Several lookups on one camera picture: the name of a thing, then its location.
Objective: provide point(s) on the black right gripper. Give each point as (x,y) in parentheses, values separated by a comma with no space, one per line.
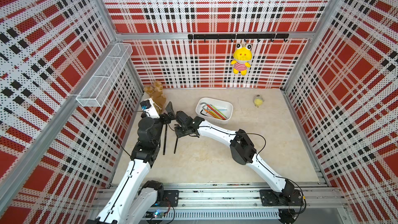
(178,131)

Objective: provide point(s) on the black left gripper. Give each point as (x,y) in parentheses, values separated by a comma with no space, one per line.
(167,120)

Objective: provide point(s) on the orange sleeved hex key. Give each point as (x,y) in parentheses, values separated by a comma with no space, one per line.
(211,113)

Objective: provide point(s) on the red sleeved hex key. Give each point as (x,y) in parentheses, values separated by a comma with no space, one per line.
(209,108)

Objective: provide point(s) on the green sleeved hex key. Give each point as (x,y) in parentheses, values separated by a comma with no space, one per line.
(219,111)

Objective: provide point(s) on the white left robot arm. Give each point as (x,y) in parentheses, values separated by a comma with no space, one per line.
(131,201)

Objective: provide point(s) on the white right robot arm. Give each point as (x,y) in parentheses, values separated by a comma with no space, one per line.
(243,152)

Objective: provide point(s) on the large black hex key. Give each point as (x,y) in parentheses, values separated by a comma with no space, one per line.
(176,143)
(165,139)

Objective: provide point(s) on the white plastic storage box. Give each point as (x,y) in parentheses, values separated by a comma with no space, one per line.
(226,107)

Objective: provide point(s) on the brown teddy bear plush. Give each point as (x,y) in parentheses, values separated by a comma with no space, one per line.
(155,92)

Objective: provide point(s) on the small yellow plush ball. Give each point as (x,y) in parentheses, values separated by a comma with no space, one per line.
(258,100)

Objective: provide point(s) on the yellow frog plush toy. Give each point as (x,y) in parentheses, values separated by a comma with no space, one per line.
(241,58)

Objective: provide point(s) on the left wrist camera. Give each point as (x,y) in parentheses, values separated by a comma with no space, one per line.
(148,107)

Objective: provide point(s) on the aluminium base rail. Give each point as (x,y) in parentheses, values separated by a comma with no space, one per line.
(250,201)

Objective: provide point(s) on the black hook rail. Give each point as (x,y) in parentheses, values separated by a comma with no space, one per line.
(270,36)

